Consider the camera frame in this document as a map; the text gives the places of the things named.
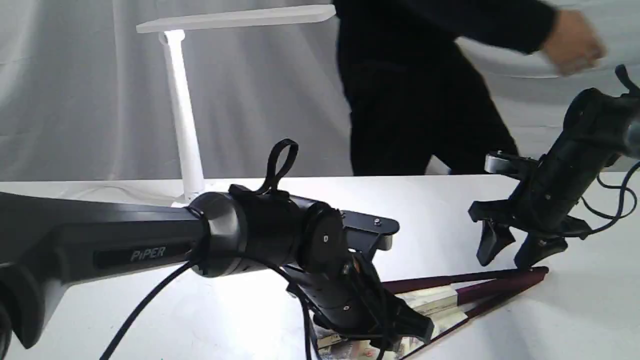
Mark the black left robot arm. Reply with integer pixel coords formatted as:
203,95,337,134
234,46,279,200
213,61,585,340
1,186,434,358

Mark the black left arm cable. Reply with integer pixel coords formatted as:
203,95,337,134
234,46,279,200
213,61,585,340
100,139,326,360

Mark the painted paper folding fan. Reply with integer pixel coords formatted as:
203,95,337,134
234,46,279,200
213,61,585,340
313,266,549,360

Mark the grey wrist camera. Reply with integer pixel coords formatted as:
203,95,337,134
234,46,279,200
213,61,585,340
340,210,400,261
484,150,538,181

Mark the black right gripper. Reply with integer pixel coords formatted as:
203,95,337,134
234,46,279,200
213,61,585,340
468,145,595,269

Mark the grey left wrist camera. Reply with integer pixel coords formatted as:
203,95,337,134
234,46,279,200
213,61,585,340
340,210,400,261

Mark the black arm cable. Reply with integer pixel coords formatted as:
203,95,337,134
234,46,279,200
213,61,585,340
580,160,640,236
100,139,326,360

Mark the grey fabric backdrop curtain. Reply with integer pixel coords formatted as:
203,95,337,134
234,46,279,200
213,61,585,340
0,0,639,182

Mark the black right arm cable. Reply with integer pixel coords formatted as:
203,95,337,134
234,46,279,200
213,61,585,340
580,160,640,236

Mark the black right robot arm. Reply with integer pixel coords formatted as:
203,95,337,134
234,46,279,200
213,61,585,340
468,64,639,269

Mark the person's bare hand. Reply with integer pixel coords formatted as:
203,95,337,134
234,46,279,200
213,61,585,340
540,9,607,76

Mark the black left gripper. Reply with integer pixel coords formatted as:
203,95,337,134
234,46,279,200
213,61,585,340
286,252,434,351

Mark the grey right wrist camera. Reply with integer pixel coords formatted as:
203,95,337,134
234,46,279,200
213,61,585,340
484,150,538,181

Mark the white desk lamp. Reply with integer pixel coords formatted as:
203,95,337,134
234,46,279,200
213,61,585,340
136,4,336,208

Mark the person in black clothes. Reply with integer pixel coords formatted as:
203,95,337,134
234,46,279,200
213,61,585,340
333,0,558,176

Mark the thin white cable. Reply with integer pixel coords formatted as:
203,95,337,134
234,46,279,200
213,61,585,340
60,184,191,206

